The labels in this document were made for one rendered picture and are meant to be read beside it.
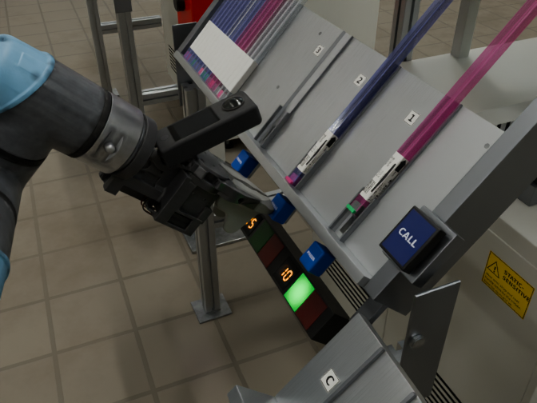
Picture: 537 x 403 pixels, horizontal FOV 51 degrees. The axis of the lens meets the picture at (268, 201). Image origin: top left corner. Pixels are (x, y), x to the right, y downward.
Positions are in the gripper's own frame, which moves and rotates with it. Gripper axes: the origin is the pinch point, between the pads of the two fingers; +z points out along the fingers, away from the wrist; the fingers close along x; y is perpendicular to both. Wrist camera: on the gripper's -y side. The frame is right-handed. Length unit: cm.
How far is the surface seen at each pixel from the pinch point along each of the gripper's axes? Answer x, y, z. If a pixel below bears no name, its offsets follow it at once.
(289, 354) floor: -29, 39, 61
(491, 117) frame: -12.3, -29.3, 37.5
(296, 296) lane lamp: 11.4, 5.0, 2.6
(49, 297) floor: -73, 75, 23
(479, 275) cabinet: 6.0, -8.2, 38.3
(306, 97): -9.6, -12.6, 1.6
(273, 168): -2.7, -3.4, -0.6
